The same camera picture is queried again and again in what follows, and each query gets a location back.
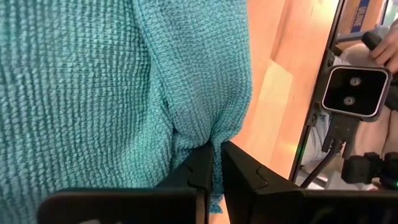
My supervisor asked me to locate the silver-framed depth camera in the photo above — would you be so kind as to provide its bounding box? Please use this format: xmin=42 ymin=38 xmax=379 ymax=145
xmin=321 ymin=64 xmax=393 ymax=121

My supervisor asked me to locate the black camera cable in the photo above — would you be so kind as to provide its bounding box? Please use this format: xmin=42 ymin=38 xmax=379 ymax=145
xmin=300 ymin=146 xmax=341 ymax=189

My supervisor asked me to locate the teal microfiber towel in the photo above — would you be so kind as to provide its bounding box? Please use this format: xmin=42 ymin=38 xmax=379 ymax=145
xmin=0 ymin=0 xmax=253 ymax=224

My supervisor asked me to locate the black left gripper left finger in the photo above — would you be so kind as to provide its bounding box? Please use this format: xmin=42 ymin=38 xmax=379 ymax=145
xmin=37 ymin=141 xmax=215 ymax=224

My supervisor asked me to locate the black handle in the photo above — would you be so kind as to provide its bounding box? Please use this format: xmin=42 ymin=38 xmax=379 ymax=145
xmin=361 ymin=29 xmax=384 ymax=52

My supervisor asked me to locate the black stereo camera on mount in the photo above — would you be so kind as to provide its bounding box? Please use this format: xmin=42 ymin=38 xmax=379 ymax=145
xmin=300 ymin=42 xmax=398 ymax=191

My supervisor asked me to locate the person's hand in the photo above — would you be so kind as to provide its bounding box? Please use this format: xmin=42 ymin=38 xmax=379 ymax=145
xmin=369 ymin=18 xmax=398 ymax=75

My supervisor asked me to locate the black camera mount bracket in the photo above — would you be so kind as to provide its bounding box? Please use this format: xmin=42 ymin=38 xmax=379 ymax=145
xmin=322 ymin=113 xmax=361 ymax=160

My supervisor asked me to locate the cardboard box with blue label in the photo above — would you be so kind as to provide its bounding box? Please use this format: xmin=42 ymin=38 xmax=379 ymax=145
xmin=337 ymin=0 xmax=389 ymax=40

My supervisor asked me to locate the black aluminium table frame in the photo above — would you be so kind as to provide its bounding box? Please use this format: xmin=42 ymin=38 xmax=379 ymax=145
xmin=288 ymin=0 xmax=346 ymax=184

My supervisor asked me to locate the black clamp device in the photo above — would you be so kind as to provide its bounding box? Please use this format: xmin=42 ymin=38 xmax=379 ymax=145
xmin=340 ymin=151 xmax=398 ymax=191

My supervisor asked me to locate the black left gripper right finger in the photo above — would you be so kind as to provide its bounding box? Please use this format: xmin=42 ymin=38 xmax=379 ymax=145
xmin=220 ymin=141 xmax=398 ymax=224

